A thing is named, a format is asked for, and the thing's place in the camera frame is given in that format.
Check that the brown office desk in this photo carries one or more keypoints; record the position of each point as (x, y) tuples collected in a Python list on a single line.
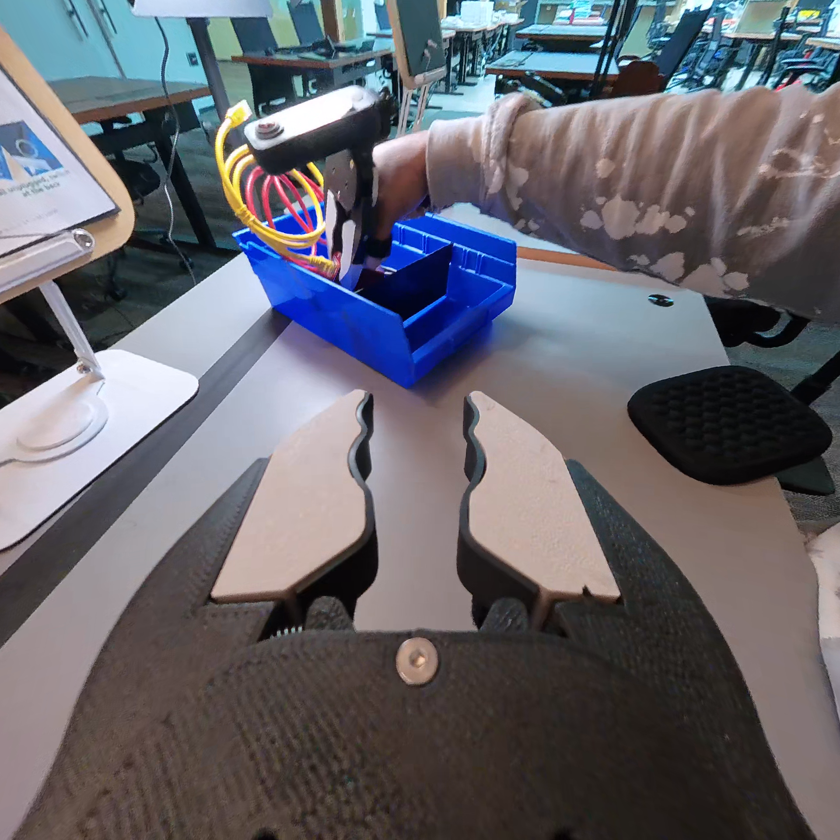
[(551, 64), (124, 98), (308, 60)]

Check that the black office chair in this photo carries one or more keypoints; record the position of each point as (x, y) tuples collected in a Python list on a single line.
[(722, 426)]

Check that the blue plastic bin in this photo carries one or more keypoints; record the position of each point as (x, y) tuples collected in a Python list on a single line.
[(367, 334)]

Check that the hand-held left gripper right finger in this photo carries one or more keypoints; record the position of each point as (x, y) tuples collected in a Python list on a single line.
[(531, 512)]

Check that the wooden easel with black board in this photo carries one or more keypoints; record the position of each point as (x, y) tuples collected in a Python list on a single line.
[(420, 33)]

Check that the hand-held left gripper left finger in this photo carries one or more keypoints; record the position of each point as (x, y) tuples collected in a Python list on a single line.
[(302, 512)]

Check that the instruction sheet on clipboard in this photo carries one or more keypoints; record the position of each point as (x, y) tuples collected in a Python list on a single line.
[(39, 164)]

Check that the person's right forearm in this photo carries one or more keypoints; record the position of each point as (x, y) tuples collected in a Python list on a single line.
[(623, 170)]

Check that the person's right hand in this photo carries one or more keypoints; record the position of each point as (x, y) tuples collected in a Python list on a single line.
[(403, 177)]

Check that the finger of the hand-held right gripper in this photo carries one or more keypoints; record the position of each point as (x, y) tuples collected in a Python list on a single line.
[(341, 239)]

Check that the studio light panel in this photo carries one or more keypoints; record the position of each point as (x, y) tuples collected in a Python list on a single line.
[(197, 6)]

